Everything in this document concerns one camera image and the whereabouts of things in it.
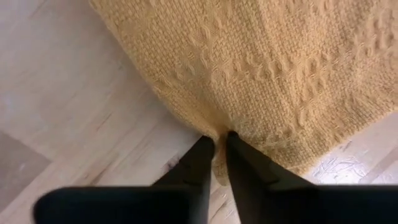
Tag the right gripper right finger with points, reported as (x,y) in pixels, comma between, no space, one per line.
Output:
(311,205)

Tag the orange towel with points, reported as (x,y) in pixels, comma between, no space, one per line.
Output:
(264,62)

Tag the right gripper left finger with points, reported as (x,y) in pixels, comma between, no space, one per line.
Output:
(124,205)

